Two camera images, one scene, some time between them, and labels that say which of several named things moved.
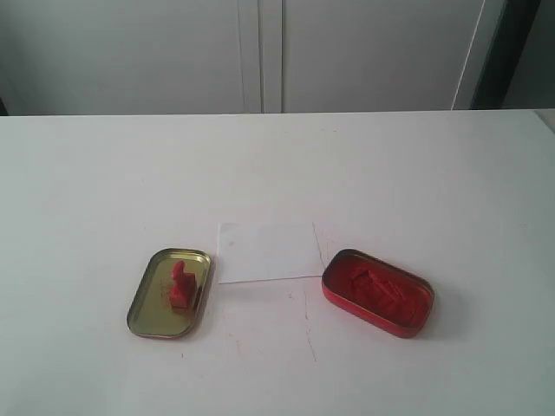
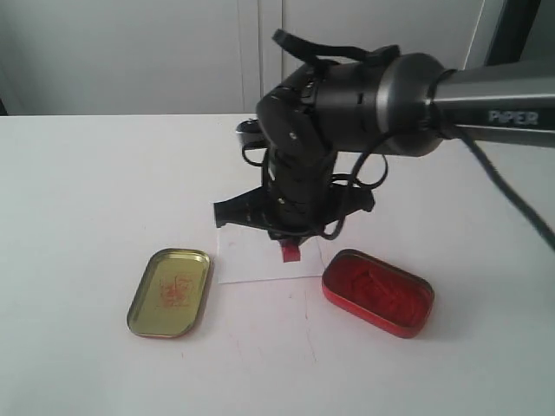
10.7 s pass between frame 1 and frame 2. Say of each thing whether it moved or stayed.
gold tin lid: stayed
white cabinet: stayed
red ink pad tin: stayed
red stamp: moved
